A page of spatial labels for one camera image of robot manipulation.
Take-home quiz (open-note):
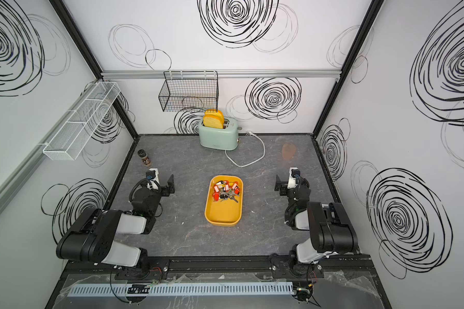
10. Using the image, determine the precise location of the pile of tagged keys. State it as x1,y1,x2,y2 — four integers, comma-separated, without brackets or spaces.
211,180,241,203

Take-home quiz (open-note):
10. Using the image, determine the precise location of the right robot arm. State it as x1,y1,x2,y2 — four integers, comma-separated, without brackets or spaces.
274,169,358,265

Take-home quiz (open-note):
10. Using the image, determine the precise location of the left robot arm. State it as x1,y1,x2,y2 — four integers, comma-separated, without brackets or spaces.
56,169,175,272

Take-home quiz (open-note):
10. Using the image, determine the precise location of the yellow plastic storage box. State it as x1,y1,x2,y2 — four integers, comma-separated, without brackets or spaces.
204,175,244,227

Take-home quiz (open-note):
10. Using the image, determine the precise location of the brown spice jar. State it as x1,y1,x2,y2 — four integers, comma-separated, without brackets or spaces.
137,149,152,168

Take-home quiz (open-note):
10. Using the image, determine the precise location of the mint green toaster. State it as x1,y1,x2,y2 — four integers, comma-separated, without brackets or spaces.
198,118,239,151

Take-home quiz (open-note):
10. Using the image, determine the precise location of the yellow toast slice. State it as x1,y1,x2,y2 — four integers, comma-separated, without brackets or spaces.
203,109,225,129

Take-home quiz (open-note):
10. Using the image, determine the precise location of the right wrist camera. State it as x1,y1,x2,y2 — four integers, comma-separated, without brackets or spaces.
287,167,300,189

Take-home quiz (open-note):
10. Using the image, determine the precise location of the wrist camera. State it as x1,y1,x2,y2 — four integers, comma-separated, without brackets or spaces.
287,167,300,189
146,168,161,191

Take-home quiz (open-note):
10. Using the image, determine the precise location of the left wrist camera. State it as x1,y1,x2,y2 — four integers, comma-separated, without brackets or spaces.
146,168,161,191

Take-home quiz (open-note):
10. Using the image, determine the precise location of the white toaster power cable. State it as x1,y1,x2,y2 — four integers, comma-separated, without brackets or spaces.
224,131,266,169

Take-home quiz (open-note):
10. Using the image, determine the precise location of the black wire wall basket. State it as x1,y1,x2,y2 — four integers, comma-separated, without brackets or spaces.
158,70,219,112

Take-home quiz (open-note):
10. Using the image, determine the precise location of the white wire wall shelf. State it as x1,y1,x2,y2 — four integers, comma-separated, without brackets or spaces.
43,81,121,160

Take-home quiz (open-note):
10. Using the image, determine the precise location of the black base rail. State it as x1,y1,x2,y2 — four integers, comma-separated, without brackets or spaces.
61,254,378,282

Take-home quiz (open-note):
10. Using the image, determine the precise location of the white slotted cable duct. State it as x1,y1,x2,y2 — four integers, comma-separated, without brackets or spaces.
67,282,295,298

